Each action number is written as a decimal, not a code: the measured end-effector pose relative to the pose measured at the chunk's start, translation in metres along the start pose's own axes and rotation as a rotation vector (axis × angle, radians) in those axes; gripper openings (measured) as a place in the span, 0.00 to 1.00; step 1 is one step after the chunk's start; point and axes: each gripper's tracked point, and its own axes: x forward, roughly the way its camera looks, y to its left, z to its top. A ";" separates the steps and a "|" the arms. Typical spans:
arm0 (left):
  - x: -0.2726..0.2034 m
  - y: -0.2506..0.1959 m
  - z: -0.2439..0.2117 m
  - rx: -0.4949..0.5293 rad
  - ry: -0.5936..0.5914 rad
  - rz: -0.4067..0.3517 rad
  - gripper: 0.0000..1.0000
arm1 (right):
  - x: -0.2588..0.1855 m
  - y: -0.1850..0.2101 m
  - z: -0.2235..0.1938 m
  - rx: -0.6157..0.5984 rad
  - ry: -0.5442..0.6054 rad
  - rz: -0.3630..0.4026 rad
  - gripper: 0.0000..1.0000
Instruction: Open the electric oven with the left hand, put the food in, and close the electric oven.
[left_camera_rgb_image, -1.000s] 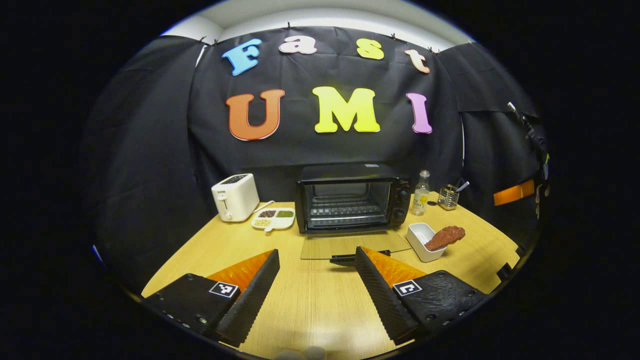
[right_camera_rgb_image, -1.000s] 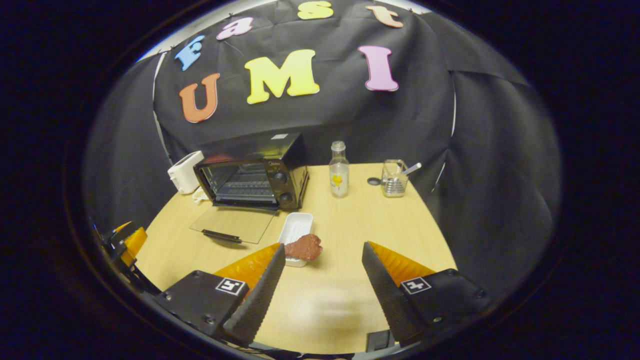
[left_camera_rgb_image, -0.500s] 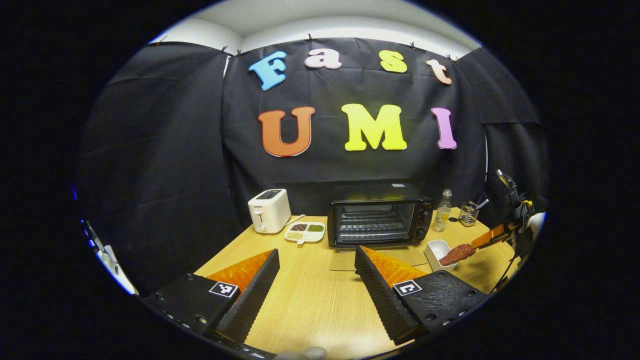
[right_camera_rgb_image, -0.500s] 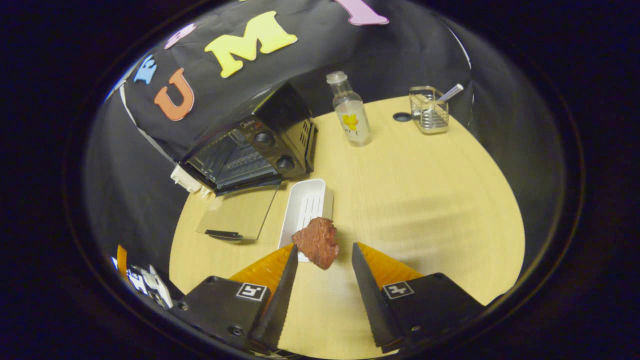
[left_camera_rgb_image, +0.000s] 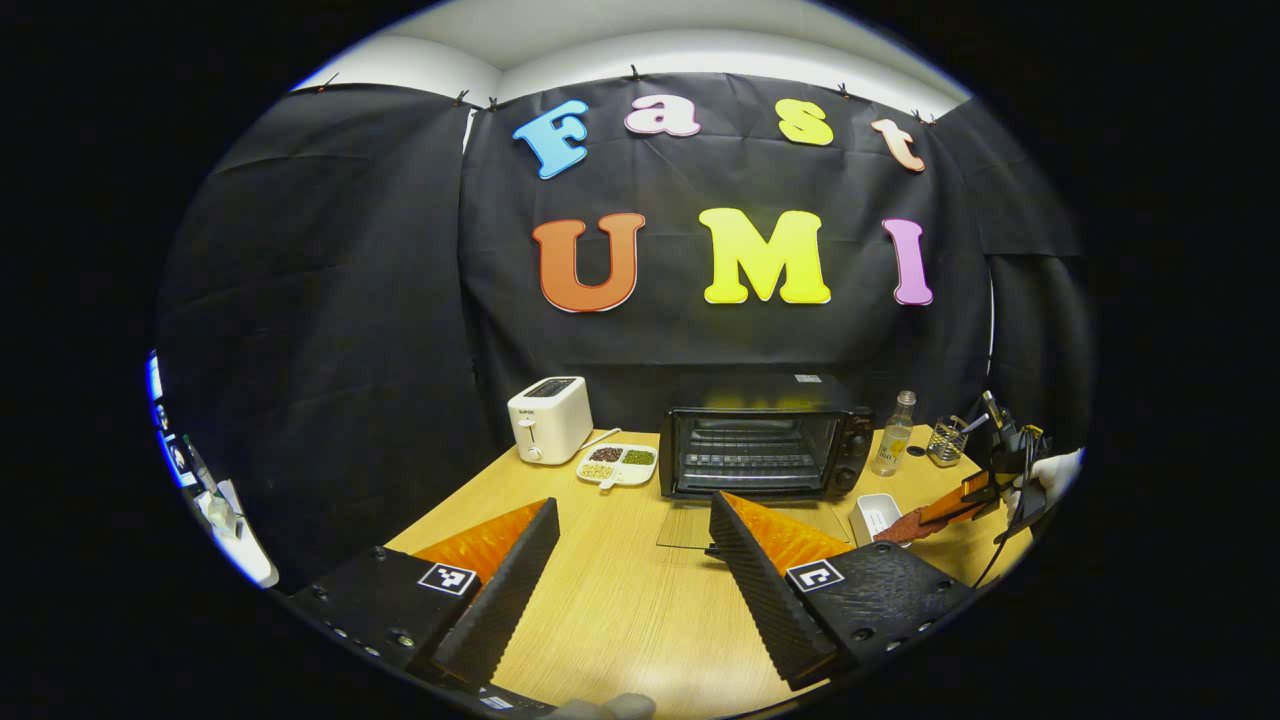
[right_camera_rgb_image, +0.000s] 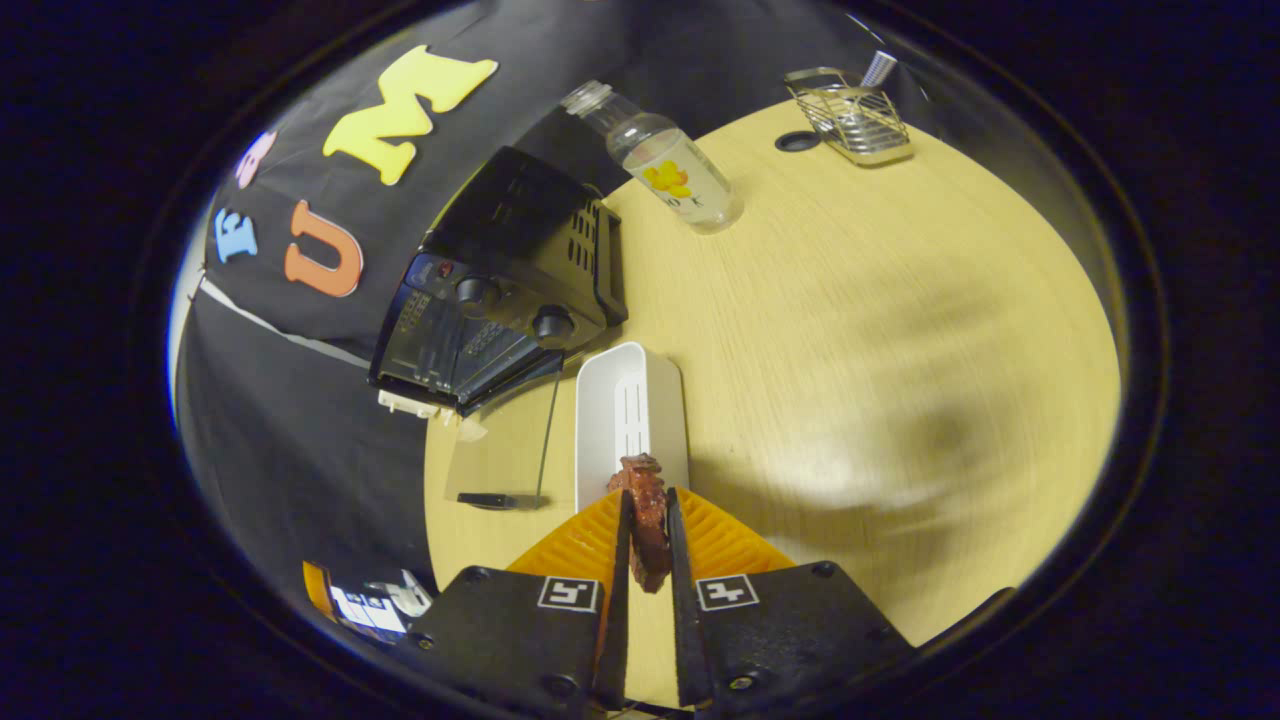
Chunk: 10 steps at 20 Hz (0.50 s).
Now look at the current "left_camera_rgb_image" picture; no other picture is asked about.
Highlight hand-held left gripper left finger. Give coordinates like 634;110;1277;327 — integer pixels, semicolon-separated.
285;497;561;691

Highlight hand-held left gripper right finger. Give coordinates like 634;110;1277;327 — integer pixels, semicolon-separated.
707;490;976;693

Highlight brown meat slice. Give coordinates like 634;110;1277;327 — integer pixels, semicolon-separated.
875;507;951;546

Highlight black electric oven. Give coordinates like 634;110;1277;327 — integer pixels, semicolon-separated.
655;373;876;549

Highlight white rectangular dish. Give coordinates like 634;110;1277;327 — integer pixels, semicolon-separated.
848;493;904;548

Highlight clear glass bottle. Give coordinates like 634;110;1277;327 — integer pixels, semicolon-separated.
872;390;916;477

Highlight white divided snack plate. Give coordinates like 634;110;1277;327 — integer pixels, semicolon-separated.
575;443;659;491

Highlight white toaster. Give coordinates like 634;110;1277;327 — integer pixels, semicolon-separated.
507;376;594;466

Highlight black backdrop cloth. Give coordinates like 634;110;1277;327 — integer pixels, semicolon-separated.
155;70;1096;591

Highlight wire mesh utensil holder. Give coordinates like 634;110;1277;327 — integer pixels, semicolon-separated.
925;415;969;468

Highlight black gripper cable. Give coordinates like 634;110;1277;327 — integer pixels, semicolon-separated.
972;480;1046;589

